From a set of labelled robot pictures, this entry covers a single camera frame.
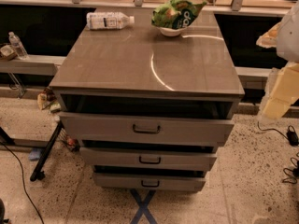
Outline grey drawer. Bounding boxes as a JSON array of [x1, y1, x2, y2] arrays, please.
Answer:
[[60, 112, 234, 146], [93, 173, 206, 192], [79, 147, 217, 172]]

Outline lying white plastic bottle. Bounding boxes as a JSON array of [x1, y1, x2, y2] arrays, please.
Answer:
[[86, 12, 135, 30]]

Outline black table leg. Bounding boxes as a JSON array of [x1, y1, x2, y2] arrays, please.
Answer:
[[30, 121, 64, 182]]

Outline bottom grey drawer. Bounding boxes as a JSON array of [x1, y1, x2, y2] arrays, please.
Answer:
[[93, 173, 206, 192]]

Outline green rice chip bag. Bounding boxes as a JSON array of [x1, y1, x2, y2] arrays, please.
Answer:
[[151, 0, 206, 30]]

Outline grey side shelf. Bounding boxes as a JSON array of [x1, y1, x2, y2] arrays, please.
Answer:
[[0, 55, 64, 76]]

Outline black power adapter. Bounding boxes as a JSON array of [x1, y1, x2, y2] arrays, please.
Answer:
[[287, 125, 299, 146]]

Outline black floor cable left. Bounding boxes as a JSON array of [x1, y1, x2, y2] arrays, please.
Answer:
[[0, 140, 46, 224]]

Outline white paper bowl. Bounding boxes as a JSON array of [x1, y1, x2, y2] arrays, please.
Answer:
[[159, 27, 185, 37]]

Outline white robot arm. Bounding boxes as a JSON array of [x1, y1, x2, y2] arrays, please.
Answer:
[[256, 1, 299, 119]]

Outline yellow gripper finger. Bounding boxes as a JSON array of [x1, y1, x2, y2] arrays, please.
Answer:
[[262, 62, 299, 119], [256, 22, 280, 49]]

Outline small brown object on shelf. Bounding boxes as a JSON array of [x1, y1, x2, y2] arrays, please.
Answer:
[[0, 45, 17, 61]]

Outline top grey drawer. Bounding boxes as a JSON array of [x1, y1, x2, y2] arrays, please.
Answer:
[[60, 112, 234, 146]]

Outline middle grey drawer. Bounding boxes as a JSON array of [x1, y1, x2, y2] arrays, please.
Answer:
[[79, 147, 217, 172]]

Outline snack bags on floor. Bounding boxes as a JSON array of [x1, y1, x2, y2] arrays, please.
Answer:
[[37, 88, 61, 113]]

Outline grey drawer cabinet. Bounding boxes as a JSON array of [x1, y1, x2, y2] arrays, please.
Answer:
[[50, 7, 244, 180]]

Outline small standing water bottle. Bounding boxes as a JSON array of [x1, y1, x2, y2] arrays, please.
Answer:
[[8, 32, 28, 59]]

